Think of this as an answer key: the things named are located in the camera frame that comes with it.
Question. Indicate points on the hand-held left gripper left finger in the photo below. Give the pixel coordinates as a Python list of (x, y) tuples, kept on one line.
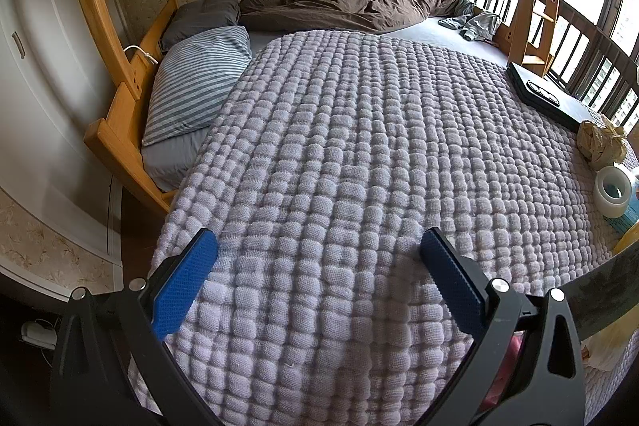
[(182, 286)]

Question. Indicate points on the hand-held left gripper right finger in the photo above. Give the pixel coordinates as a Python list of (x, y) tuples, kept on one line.
[(452, 286)]

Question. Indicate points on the tan paper bag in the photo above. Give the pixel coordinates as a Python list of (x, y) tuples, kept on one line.
[(611, 348)]

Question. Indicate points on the pink toy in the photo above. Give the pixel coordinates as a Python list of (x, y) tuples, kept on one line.
[(509, 356)]

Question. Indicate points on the clear tape roll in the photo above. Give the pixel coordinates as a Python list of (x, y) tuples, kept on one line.
[(611, 201)]

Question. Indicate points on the grey bed sheet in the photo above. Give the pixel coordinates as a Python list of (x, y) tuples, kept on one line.
[(169, 156)]

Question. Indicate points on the large crumpled brown paper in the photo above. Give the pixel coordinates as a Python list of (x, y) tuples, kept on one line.
[(601, 144)]

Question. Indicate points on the lavender quilted blanket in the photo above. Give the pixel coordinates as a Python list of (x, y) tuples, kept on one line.
[(349, 156)]

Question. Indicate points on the striped pillow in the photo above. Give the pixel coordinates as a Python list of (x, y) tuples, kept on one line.
[(194, 81)]

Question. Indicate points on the white wardrobe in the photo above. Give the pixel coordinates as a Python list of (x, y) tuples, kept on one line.
[(50, 81)]

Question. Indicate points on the dark balcony railing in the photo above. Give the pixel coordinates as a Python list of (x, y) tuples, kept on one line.
[(599, 34)]

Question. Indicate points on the grey garment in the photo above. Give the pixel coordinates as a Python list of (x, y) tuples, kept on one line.
[(479, 24)]

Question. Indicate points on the grey pillow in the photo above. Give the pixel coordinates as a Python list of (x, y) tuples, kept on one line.
[(204, 14)]

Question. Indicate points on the wooden bunk bed frame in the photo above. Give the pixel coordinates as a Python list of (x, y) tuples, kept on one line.
[(125, 106)]

